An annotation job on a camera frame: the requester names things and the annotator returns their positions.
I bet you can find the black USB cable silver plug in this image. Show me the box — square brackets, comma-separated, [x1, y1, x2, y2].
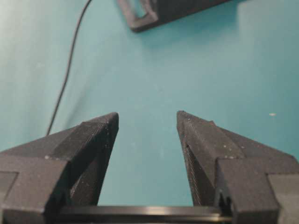
[45, 0, 92, 136]

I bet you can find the black bench vise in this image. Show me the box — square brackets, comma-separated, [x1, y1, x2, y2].
[116, 0, 237, 33]

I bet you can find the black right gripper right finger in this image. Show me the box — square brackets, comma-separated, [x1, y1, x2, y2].
[177, 111, 299, 224]

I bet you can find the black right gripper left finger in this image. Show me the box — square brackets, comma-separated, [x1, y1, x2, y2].
[0, 112, 119, 224]

